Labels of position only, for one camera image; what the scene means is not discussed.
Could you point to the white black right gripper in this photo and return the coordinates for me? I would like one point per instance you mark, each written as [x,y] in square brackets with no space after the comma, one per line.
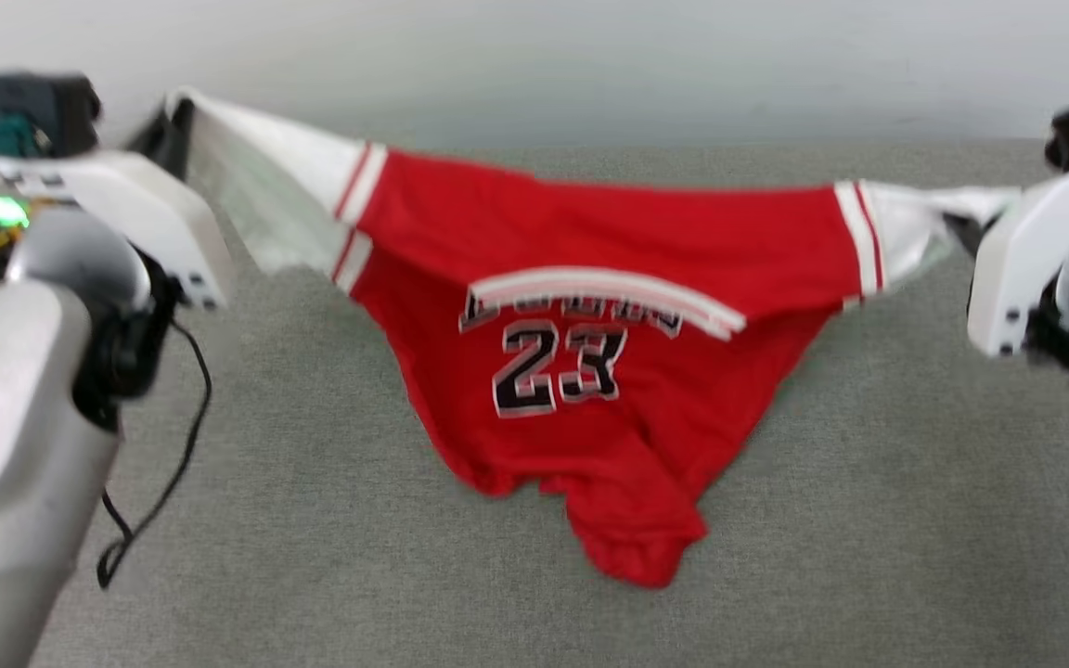
[1026,250]

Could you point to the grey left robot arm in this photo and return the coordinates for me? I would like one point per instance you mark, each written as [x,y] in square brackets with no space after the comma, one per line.
[6,464]

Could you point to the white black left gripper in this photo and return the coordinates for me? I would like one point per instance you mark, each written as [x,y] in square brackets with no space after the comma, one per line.
[145,213]

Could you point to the red and white jersey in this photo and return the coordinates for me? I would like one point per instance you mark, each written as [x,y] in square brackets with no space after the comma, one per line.
[590,232]

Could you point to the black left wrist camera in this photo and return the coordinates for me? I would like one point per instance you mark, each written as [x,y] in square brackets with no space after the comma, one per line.
[43,107]

